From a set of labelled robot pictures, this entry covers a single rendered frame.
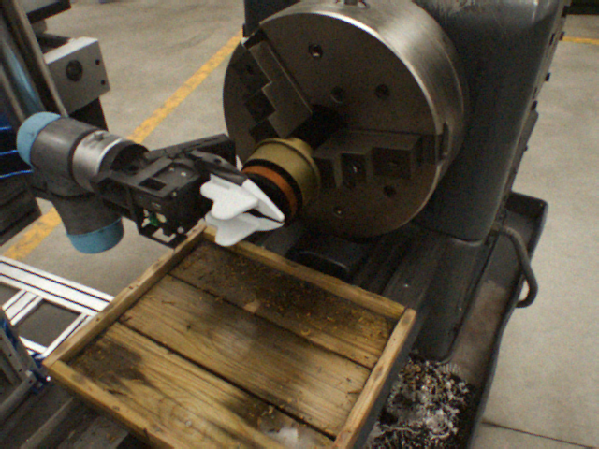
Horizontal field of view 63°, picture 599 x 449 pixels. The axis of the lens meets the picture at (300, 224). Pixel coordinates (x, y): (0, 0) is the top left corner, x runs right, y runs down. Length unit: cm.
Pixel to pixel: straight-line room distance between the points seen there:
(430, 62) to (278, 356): 39
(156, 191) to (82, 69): 41
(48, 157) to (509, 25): 58
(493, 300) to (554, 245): 114
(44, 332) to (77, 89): 96
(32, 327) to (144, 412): 113
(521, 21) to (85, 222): 60
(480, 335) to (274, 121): 74
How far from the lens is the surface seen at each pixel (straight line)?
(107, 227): 72
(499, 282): 128
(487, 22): 69
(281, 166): 53
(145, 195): 53
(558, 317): 204
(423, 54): 60
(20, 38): 74
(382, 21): 59
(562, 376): 188
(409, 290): 75
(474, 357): 111
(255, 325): 67
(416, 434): 92
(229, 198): 51
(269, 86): 59
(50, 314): 173
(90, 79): 92
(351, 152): 56
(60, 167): 65
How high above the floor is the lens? 140
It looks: 40 degrees down
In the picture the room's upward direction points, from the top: straight up
